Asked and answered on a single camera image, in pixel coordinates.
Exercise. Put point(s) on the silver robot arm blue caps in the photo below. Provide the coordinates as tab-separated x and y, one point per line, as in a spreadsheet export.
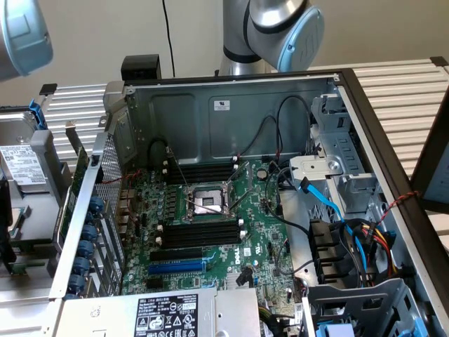
266	21

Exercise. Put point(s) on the grey hard drive tray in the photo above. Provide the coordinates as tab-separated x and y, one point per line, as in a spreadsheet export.
42	217

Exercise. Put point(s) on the black slat end cap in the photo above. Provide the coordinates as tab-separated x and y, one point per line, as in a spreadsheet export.
48	88
439	61

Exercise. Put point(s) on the dark framed side panel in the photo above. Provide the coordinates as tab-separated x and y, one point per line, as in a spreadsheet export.
421	175

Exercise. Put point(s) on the black box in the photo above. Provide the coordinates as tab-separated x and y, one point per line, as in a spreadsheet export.
140	66

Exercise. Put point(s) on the coin cell battery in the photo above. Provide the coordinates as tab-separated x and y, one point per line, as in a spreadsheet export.
261	173

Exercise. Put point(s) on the silver power supply with label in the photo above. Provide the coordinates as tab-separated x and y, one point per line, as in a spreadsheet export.
105	316

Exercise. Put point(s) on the white case label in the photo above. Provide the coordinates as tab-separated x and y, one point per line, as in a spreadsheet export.
220	104

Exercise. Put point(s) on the blue expansion slot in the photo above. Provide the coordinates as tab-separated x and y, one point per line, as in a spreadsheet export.
175	269

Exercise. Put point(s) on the blue disk caddy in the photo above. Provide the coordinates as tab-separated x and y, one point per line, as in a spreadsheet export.
333	330

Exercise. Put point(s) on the blue plastic clip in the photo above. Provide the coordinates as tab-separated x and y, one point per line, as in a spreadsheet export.
36	112

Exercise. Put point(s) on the open grey PC case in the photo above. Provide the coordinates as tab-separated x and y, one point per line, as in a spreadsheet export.
245	133

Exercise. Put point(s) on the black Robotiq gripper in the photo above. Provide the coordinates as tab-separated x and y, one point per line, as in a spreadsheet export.
4	217

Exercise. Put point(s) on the CPU socket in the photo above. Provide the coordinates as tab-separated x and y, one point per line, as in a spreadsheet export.
207	203

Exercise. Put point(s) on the metal rear port block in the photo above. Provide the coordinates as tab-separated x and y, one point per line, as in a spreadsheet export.
126	210

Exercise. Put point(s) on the small silver heatsink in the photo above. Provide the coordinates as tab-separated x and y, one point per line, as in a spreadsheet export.
231	279

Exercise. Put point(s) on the green graphics card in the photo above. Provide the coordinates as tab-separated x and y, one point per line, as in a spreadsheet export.
79	168

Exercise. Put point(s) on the silver CPU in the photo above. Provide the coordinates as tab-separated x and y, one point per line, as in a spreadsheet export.
18	224

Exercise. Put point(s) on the short black expansion slot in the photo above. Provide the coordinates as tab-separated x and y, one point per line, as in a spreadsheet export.
156	284

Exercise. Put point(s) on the silver hard disk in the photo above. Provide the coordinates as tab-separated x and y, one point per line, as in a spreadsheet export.
21	165

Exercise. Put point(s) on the silver optical drive bay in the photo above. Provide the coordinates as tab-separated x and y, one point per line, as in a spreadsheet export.
315	165

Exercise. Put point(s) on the black RAM slot bank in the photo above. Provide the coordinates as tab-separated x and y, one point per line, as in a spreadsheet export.
203	172
200	235

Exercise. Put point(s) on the green Dell motherboard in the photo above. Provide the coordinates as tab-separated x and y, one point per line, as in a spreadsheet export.
259	217

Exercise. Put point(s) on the grey metal disk bay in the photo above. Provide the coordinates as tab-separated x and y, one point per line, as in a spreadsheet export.
350	298

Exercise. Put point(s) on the blue round slot knob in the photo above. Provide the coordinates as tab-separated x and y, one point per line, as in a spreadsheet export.
95	205
75	281
80	264
84	247
89	231

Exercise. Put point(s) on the black board connector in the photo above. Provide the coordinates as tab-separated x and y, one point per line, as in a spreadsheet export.
243	275

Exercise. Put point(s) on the thin metal locking lever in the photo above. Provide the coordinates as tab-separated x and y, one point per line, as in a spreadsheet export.
179	168
207	208

